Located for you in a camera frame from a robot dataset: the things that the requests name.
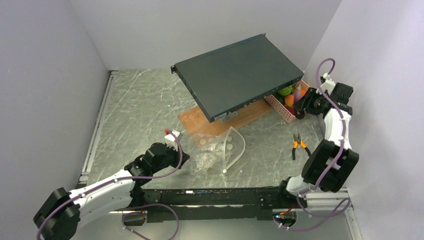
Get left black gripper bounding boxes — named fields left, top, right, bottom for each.
left=151, top=141, right=190, bottom=174

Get purple fake eggplant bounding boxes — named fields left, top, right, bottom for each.
left=285, top=105, right=295, bottom=115

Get pale purple fake radish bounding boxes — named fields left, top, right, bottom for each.
left=293, top=84, right=303, bottom=103

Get red orange fake peach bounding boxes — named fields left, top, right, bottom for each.
left=284, top=94, right=295, bottom=108

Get bumpy green fake fruit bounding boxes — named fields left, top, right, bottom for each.
left=278, top=85, right=294, bottom=97

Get clear zip top bag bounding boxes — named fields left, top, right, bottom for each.
left=187, top=126, right=246, bottom=176

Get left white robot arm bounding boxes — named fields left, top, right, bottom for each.
left=33, top=142, right=190, bottom=240

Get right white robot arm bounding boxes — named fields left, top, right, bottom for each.
left=275, top=83, right=359, bottom=208

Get pink perforated plastic tray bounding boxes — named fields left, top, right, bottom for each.
left=264, top=80, right=310, bottom=123

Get brown wooden board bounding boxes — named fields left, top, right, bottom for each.
left=178, top=100, right=272, bottom=136

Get dark rack server chassis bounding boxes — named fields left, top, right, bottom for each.
left=170, top=33, right=304, bottom=123

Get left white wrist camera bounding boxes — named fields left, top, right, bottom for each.
left=164, top=128, right=183, bottom=150

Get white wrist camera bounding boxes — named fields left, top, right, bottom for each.
left=320, top=72, right=336, bottom=95
left=164, top=128, right=183, bottom=150

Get orange handled pliers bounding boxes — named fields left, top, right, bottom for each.
left=291, top=133, right=314, bottom=161

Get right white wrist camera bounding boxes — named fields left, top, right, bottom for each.
left=320, top=72, right=336, bottom=95

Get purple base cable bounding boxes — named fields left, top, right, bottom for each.
left=121, top=203, right=180, bottom=240

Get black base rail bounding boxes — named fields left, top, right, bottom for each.
left=123, top=186, right=307, bottom=223

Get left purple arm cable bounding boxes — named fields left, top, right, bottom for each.
left=35, top=130, right=184, bottom=240

